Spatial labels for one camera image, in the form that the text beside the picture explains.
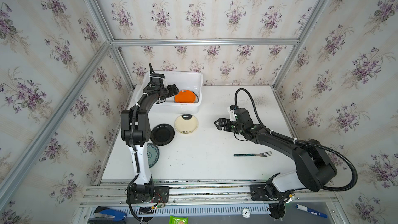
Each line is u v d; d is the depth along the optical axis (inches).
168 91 30.1
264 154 33.8
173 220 26.1
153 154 33.9
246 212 27.1
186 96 42.4
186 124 39.0
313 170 16.9
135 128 21.8
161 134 36.1
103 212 26.7
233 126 29.6
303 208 27.2
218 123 31.5
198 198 28.7
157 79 31.4
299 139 38.7
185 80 45.3
